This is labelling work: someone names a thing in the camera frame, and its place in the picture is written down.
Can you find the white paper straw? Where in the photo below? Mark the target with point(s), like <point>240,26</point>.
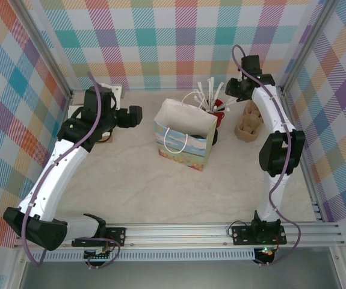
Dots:
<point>230,105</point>
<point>197,94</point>
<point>198,100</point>
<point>211,88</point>
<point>203,90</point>
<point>220,90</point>
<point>225,102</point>

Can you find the landscape print paper gift bag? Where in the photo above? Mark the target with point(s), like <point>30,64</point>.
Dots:
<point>181,150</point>

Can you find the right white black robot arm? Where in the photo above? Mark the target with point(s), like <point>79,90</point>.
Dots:
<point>272,105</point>

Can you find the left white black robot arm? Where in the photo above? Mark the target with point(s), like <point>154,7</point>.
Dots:
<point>58,174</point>

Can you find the brown cardboard sheet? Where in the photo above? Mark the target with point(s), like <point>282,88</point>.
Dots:
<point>108,139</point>

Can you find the red enamel mug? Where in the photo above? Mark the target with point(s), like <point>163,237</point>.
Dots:
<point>221,117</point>

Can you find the brown pulp cup carrier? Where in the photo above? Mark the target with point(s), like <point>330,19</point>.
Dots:
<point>248,126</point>

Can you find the aluminium table side rail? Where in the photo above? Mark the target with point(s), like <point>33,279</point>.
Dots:
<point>66,105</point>
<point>313,195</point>

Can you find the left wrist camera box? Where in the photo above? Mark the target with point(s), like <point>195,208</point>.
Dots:
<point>112,91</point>

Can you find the aluminium frame post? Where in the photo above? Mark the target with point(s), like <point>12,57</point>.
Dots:
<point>305,45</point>
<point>48,45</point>

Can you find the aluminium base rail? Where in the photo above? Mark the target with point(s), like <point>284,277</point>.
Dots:
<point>175,234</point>

